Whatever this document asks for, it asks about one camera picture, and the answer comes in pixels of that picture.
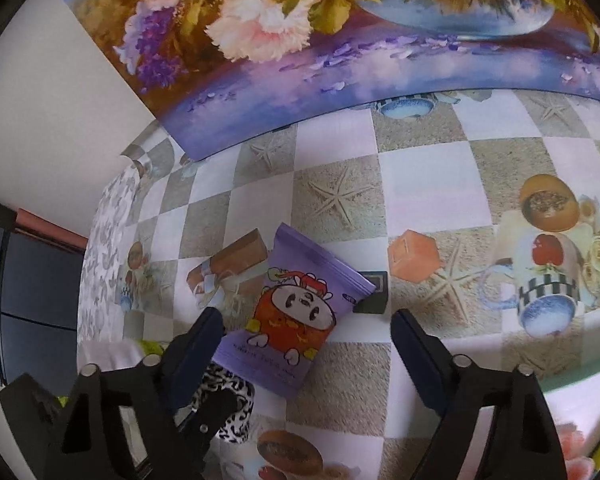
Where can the white tray with teal rim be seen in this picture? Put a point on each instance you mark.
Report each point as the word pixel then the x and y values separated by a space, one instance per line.
pixel 565 405

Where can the purple snack packet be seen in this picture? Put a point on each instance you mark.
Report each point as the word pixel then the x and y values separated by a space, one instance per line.
pixel 290 310

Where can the floral painting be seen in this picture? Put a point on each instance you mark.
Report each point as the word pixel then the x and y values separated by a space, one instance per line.
pixel 330 35

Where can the checkered printed tablecloth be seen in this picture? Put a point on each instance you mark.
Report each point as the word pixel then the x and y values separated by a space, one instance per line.
pixel 420 185

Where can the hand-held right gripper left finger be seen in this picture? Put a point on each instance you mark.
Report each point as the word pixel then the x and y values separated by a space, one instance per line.
pixel 200 345

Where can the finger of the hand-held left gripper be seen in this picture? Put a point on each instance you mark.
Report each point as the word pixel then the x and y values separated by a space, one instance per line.
pixel 205 427

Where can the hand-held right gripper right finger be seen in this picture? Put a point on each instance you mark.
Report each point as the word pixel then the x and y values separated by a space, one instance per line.
pixel 420 360

